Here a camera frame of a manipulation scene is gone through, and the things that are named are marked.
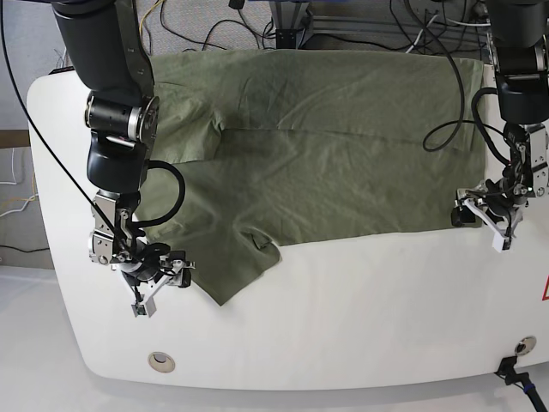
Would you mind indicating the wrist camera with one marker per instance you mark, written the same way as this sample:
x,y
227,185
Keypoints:
x,y
146,308
501,242

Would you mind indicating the olive green T-shirt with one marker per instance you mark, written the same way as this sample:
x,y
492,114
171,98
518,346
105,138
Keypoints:
x,y
289,147

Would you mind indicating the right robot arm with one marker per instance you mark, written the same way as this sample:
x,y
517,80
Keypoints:
x,y
104,44

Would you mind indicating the right table cable grommet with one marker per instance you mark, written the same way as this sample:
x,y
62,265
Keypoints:
x,y
525,346

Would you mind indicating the left table cable grommet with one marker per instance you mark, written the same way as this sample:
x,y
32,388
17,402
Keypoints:
x,y
161,362

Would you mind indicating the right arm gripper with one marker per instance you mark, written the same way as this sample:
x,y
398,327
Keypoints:
x,y
156,265

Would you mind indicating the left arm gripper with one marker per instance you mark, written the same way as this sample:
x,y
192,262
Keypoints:
x,y
500,208

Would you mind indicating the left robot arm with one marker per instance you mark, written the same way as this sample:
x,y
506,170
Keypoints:
x,y
519,55

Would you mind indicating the red warning triangle sticker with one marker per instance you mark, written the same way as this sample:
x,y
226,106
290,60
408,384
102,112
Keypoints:
x,y
545,295

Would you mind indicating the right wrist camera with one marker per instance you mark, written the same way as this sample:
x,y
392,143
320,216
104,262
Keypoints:
x,y
146,308

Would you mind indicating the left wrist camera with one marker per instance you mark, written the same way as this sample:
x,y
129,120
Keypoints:
x,y
501,242

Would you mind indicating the table cable grommet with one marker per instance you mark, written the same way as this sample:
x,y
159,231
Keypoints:
x,y
525,346
161,362

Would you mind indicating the black clamp with cable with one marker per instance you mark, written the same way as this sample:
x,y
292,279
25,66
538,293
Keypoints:
x,y
506,371

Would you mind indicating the aluminium frame with black foot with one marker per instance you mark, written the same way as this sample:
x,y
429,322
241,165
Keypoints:
x,y
292,23

